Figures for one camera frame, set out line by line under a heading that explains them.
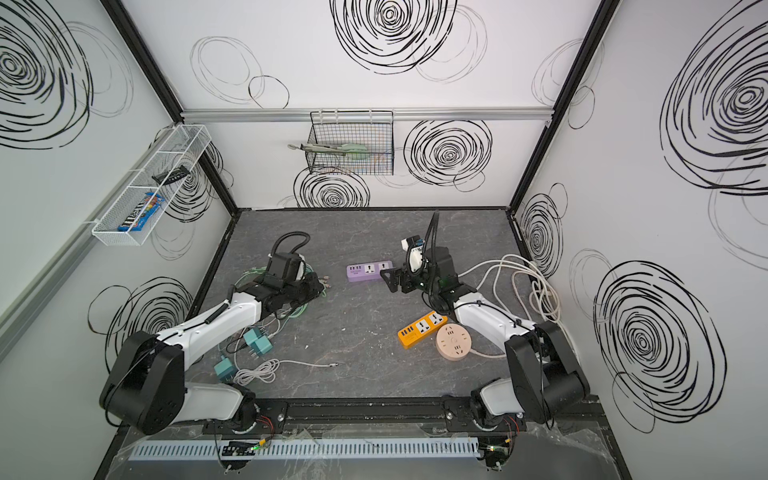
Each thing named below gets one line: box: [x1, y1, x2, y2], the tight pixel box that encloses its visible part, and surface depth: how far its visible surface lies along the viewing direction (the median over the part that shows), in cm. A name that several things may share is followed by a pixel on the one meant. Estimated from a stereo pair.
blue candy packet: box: [117, 192, 166, 232], surface depth 72 cm
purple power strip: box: [346, 260, 394, 282], surface depth 101 cm
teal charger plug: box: [243, 328, 273, 355], surface depth 86 cm
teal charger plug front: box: [214, 355, 237, 381], surface depth 80 cm
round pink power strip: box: [436, 323, 472, 361], surface depth 86 cm
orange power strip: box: [397, 311, 448, 348], surface depth 88 cm
